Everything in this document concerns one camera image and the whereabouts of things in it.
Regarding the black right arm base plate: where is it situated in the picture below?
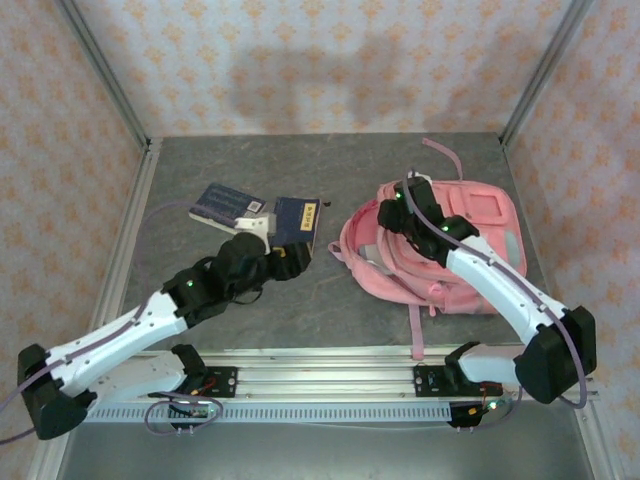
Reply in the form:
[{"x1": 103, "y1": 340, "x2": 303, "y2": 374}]
[{"x1": 413, "y1": 364, "x2": 454, "y2": 399}]

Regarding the pink backpack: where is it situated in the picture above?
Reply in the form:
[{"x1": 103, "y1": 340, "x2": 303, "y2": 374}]
[{"x1": 327, "y1": 138, "x2": 530, "y2": 362}]

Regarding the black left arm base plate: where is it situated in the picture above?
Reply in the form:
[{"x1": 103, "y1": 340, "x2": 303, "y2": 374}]
[{"x1": 184, "y1": 366, "x2": 239, "y2": 400}]

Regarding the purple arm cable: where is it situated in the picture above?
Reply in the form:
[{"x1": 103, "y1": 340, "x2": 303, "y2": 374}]
[
  {"x1": 404, "y1": 167, "x2": 591, "y2": 434},
  {"x1": 0, "y1": 199, "x2": 239, "y2": 447}
]

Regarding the white slotted cable duct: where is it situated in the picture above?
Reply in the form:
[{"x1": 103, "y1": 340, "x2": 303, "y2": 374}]
[{"x1": 84, "y1": 403, "x2": 454, "y2": 425}]

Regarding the aluminium side rail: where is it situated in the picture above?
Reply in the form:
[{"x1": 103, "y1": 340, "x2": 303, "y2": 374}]
[{"x1": 79, "y1": 138, "x2": 165, "y2": 362}]

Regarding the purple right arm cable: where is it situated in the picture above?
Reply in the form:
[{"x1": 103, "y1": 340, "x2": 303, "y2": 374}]
[{"x1": 404, "y1": 167, "x2": 591, "y2": 434}]

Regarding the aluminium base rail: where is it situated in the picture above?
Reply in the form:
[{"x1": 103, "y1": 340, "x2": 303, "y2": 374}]
[{"x1": 89, "y1": 344, "x2": 600, "y2": 403}]

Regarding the dark blue QR code book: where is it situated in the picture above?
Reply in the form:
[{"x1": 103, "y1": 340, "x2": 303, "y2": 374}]
[{"x1": 188, "y1": 182, "x2": 267, "y2": 235}]

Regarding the small circuit board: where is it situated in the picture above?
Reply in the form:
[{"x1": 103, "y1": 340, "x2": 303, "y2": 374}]
[
  {"x1": 467, "y1": 397, "x2": 514, "y2": 419},
  {"x1": 167, "y1": 399, "x2": 222, "y2": 420}
]

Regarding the short aluminium frame post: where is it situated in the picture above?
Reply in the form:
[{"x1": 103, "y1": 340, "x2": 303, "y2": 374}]
[
  {"x1": 27, "y1": 438, "x2": 69, "y2": 480},
  {"x1": 572, "y1": 399, "x2": 626, "y2": 480}
]

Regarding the slanted aluminium frame post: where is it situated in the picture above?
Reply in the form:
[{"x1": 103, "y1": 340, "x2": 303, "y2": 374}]
[
  {"x1": 498, "y1": 0, "x2": 597, "y2": 146},
  {"x1": 53, "y1": 0, "x2": 152, "y2": 151}
]

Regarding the dark blue yellow label book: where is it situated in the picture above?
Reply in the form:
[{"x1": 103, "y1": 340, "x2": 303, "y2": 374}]
[{"x1": 272, "y1": 195, "x2": 322, "y2": 257}]

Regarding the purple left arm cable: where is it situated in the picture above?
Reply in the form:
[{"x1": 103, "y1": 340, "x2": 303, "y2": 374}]
[{"x1": 0, "y1": 199, "x2": 239, "y2": 447}]

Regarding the grey metal panel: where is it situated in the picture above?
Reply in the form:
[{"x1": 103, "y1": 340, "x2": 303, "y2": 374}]
[{"x1": 54, "y1": 422, "x2": 596, "y2": 480}]

